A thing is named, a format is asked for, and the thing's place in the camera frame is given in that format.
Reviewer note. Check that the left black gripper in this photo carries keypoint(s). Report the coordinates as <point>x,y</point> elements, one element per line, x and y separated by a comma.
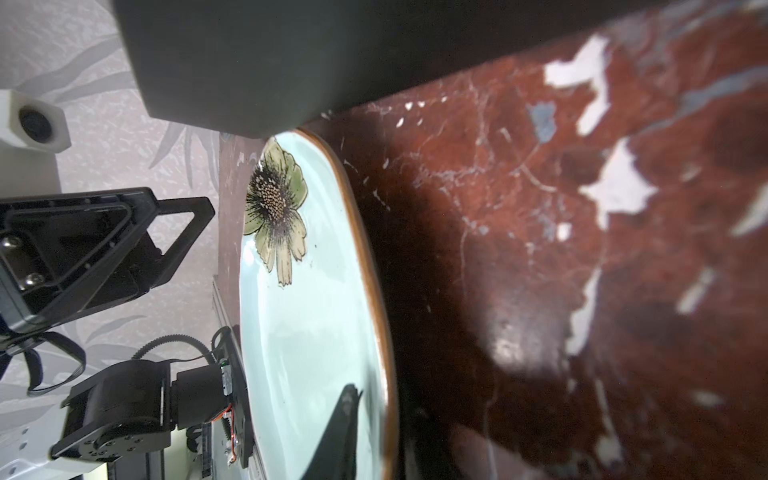
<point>91,251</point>

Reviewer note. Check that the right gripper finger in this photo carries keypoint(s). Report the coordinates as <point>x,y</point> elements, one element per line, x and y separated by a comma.
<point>335,457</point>

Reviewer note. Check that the mint green flower plate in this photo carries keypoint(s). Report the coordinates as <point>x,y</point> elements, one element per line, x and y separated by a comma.
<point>312,316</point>

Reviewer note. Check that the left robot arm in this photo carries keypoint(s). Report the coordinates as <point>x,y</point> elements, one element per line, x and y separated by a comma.
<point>127,410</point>

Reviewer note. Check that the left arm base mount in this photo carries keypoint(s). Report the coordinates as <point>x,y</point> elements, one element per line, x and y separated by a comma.
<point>230,441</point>

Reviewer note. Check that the black wire dish rack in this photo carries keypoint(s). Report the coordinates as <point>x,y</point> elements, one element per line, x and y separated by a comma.
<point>258,68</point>

